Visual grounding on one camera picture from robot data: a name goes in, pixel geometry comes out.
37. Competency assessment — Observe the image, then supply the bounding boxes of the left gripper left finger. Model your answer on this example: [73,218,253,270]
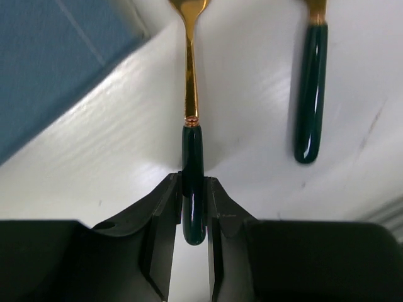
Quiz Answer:
[1,173,181,301]

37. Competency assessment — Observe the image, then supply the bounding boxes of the blue beige white cloth placemat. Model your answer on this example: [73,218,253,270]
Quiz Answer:
[1,0,150,162]

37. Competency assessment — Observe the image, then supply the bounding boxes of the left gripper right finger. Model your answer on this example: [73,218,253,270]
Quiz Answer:
[204,177,402,301]

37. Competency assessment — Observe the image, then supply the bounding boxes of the gold knife green handle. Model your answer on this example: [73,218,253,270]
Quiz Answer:
[293,1,328,164]

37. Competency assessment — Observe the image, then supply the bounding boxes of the gold fork green handle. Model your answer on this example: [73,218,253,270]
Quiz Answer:
[169,0,210,246]

